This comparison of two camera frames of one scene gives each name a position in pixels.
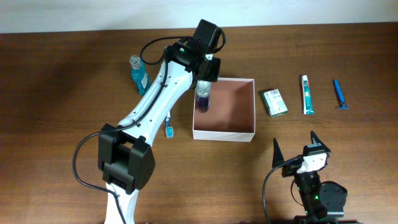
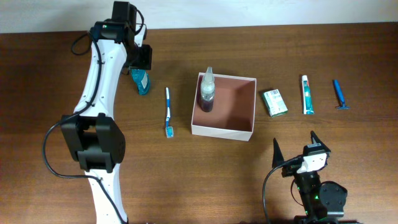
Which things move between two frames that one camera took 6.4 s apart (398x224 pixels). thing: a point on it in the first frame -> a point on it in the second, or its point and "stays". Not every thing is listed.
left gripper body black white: [204, 73] -> [142, 59]
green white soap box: [274, 103] stays
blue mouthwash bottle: [140, 76] stays
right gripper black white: [300, 165] stays
